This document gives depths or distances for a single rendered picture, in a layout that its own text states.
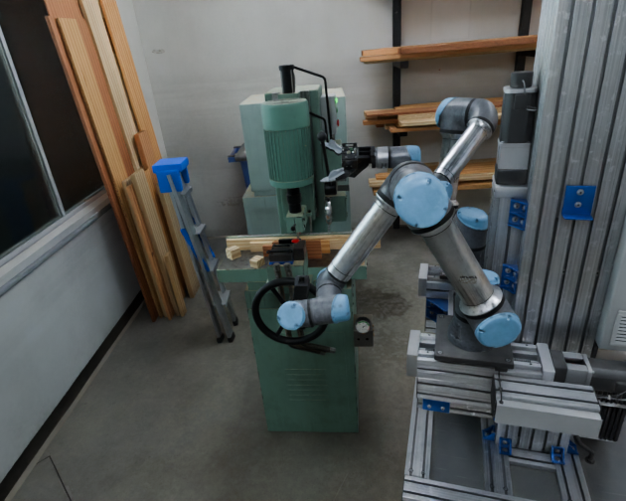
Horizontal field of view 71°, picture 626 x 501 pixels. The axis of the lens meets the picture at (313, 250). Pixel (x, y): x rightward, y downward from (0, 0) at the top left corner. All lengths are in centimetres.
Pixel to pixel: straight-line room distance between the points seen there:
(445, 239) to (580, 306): 65
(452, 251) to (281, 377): 118
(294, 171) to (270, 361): 85
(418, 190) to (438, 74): 310
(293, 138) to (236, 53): 243
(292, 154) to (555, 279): 97
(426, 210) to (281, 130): 77
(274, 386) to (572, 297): 126
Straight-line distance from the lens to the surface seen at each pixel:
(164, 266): 313
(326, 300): 118
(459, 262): 113
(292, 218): 176
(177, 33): 413
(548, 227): 147
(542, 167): 140
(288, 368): 202
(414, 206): 102
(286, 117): 162
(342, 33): 395
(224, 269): 179
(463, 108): 178
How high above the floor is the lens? 170
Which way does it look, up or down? 26 degrees down
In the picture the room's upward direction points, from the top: 5 degrees counter-clockwise
